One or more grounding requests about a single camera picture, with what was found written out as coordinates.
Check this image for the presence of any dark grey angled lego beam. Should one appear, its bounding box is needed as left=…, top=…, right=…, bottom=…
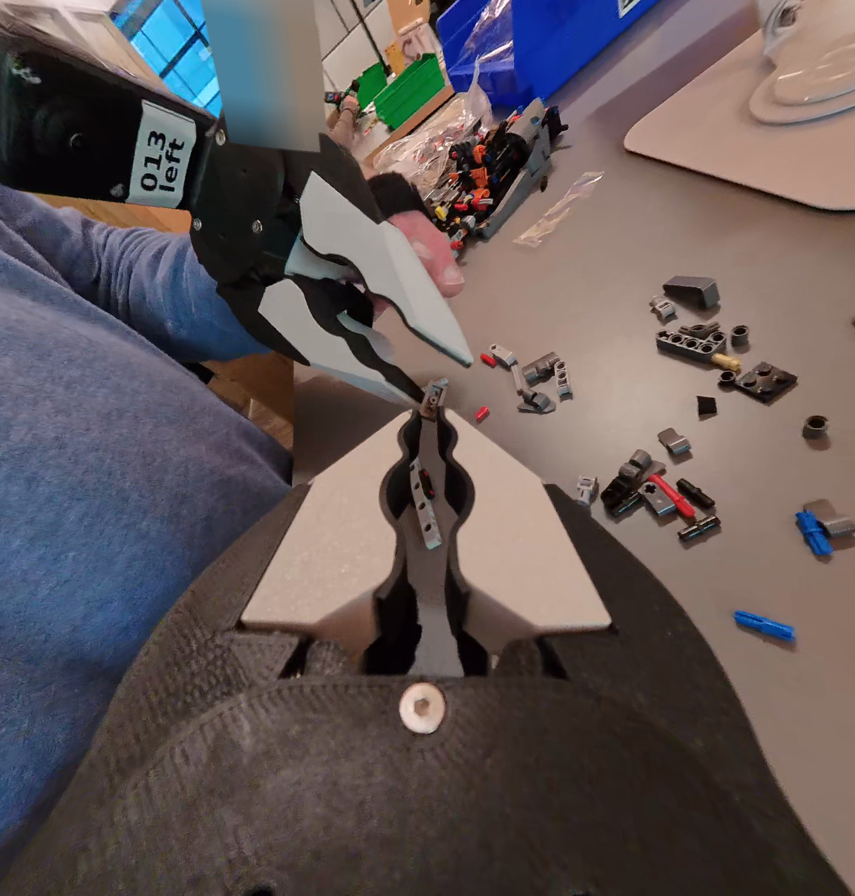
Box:
left=656, top=324, right=727, bottom=364

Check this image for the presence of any dark grey curved lego brick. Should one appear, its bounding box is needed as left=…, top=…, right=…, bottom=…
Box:
left=663, top=275, right=721, bottom=312

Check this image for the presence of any green storage bin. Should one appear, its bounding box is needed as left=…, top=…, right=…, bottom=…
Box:
left=355, top=52, right=452, bottom=137

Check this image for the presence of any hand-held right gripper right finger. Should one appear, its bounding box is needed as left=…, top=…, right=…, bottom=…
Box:
left=428, top=409, right=613, bottom=673

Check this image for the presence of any blue lego pin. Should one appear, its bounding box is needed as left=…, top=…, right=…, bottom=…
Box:
left=733, top=608, right=797, bottom=646

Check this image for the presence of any window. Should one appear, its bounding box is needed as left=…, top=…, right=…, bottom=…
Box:
left=113, top=0, right=225, bottom=116

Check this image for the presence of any partly built lego model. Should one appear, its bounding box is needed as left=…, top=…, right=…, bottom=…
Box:
left=449, top=98, right=571, bottom=256

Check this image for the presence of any long light grey lego beam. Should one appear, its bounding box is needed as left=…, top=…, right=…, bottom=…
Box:
left=404, top=413, right=452, bottom=555

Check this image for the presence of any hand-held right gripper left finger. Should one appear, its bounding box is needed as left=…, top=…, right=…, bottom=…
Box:
left=239, top=409, right=431, bottom=673

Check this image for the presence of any cluster of dark lego connectors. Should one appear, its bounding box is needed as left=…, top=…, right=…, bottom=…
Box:
left=600, top=447, right=722, bottom=544

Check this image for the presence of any blue pin with grey connector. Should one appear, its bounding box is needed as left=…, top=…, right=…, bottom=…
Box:
left=795, top=499, right=855, bottom=560

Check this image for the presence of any person's left hand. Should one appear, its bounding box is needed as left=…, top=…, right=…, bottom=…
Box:
left=397, top=208, right=468, bottom=299

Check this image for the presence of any small dark grey lego plate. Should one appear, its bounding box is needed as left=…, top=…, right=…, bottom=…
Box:
left=420, top=378, right=455, bottom=422

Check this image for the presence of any small clear plastic bag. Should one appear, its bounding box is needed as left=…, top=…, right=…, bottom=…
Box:
left=513, top=170, right=608, bottom=250

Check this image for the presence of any blue storage bin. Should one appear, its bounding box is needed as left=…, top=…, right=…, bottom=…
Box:
left=435, top=0, right=666, bottom=110

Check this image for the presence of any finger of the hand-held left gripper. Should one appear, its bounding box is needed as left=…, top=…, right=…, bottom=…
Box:
left=282, top=170, right=475, bottom=369
left=256, top=271, right=431, bottom=410

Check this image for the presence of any cluster of grey lego connectors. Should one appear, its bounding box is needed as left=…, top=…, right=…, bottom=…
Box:
left=516, top=350, right=575, bottom=415

